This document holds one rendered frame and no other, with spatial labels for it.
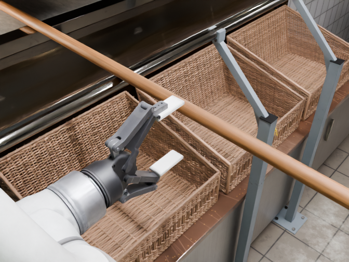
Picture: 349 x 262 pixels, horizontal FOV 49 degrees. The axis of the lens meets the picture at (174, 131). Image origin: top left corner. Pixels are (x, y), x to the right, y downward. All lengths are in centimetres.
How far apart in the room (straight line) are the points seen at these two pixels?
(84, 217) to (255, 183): 87
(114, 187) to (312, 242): 162
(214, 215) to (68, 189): 86
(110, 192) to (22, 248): 27
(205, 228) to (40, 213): 86
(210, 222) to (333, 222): 103
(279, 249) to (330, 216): 38
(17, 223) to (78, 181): 24
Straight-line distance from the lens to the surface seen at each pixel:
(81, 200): 59
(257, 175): 134
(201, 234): 133
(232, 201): 143
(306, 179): 68
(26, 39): 120
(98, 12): 132
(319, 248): 212
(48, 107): 127
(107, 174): 62
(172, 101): 69
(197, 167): 137
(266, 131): 121
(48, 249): 39
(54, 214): 56
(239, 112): 182
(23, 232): 38
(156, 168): 75
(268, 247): 205
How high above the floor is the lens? 166
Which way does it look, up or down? 39 degrees down
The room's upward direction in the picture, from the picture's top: straight up
